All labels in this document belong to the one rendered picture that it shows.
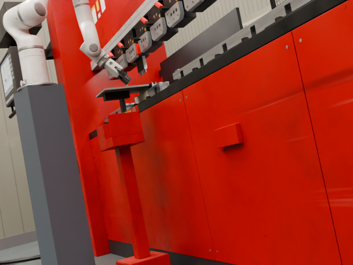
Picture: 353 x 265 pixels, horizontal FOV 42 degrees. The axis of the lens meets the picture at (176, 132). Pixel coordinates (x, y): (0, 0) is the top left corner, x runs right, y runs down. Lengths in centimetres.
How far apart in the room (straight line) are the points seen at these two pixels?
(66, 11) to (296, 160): 258
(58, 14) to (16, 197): 260
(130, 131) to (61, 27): 159
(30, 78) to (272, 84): 122
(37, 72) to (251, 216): 120
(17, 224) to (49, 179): 345
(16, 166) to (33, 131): 347
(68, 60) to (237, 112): 210
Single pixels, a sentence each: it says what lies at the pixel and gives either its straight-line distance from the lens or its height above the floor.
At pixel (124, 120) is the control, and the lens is 221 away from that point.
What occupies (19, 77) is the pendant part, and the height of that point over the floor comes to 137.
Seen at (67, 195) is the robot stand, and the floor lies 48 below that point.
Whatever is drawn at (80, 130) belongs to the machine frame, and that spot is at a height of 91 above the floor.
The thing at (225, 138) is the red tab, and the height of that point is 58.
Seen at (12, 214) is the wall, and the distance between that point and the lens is 558.
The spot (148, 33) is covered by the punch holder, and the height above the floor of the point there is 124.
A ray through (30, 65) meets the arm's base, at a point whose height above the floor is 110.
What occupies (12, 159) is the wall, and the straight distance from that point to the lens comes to 563.
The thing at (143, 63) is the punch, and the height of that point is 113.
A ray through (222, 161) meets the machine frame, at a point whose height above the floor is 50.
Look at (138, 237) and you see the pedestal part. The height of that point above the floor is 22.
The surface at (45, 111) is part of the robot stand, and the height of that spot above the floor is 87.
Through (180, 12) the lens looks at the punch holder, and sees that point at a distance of 219.
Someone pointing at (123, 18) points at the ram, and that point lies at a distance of 286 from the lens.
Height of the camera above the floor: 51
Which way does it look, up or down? 4 degrees up
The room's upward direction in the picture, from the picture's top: 11 degrees counter-clockwise
